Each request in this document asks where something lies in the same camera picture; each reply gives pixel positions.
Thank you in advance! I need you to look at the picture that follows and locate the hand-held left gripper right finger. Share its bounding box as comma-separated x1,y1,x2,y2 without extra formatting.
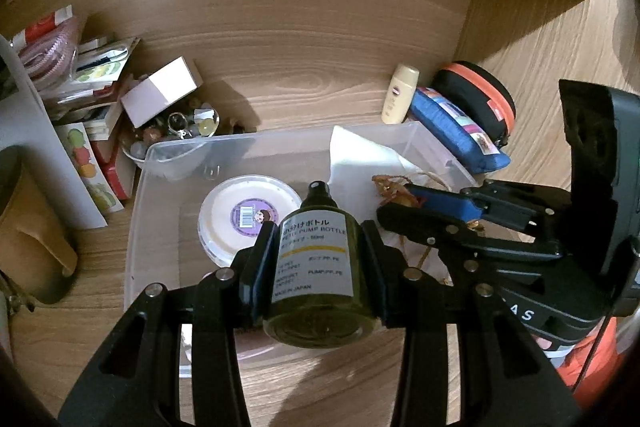
360,219,583,427

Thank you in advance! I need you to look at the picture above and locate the wooden desktop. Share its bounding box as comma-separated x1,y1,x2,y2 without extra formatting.
9,99,576,427

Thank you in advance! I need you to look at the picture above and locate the white lidded tub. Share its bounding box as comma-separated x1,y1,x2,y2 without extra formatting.
197,175,302,266

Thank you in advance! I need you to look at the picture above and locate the orange cloth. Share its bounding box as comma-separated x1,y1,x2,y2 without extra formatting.
539,321,622,391

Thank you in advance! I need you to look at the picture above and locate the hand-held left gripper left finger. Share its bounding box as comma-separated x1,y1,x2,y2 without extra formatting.
57,221,279,427

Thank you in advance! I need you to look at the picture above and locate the green pump bottle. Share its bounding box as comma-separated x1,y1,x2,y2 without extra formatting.
262,180,383,349

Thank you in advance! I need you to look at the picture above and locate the brown mug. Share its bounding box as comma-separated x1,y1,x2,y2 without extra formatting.
0,146,80,306

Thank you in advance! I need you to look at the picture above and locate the brown string ornament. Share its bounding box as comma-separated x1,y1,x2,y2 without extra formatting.
371,172,451,208

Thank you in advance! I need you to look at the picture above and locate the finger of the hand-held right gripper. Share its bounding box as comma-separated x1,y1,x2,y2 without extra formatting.
376,204,564,289
405,184,572,234

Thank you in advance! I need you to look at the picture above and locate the small pink white box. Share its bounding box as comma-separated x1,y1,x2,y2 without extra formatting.
120,56,204,128

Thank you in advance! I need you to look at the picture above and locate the clear plastic container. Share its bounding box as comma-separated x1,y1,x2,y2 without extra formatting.
124,122,482,380

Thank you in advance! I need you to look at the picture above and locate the bowl of beads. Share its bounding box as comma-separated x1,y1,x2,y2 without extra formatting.
120,106,222,168

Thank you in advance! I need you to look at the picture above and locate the blue fabric pouch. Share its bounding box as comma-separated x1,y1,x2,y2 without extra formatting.
410,87,512,174

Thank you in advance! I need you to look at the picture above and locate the black orange round case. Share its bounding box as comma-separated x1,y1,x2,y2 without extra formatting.
432,62,517,154

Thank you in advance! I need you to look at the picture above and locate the black cable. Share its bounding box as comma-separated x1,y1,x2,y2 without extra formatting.
571,311,610,394

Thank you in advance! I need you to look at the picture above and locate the red flat box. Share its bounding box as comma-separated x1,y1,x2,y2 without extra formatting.
90,138,137,202

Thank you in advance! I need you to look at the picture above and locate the white paper packet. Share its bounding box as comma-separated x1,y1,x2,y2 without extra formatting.
330,125,441,210

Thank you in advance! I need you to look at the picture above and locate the pile of small packets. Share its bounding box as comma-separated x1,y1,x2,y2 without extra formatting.
11,6,144,118

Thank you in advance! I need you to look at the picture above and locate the small cream bottle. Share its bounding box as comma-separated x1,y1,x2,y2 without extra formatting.
381,64,420,126

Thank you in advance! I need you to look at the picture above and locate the white standing board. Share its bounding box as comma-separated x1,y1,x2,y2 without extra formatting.
0,34,109,231

